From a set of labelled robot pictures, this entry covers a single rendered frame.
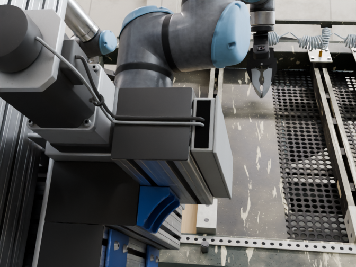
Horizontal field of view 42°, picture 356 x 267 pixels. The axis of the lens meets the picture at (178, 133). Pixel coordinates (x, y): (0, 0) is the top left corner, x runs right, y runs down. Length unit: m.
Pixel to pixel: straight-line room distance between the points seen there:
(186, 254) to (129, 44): 0.73
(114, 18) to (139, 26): 3.99
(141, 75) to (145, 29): 0.10
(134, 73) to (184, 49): 0.10
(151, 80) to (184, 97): 0.34
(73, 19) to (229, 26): 0.76
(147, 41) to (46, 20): 0.44
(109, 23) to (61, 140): 4.32
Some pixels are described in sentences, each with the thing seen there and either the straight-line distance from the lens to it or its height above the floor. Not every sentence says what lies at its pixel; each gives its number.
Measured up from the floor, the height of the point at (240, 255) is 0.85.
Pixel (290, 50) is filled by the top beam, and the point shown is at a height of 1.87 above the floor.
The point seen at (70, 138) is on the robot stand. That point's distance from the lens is 0.60.
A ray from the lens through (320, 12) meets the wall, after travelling 4.69.
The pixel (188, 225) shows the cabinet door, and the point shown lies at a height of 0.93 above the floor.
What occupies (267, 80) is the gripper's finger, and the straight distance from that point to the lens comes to 1.42.
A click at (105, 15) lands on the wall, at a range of 4.98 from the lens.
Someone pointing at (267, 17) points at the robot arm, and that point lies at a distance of 1.42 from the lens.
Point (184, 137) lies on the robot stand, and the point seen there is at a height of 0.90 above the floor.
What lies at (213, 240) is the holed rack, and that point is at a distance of 1.45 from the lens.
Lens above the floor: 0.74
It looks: 19 degrees up
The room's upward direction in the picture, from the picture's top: 4 degrees clockwise
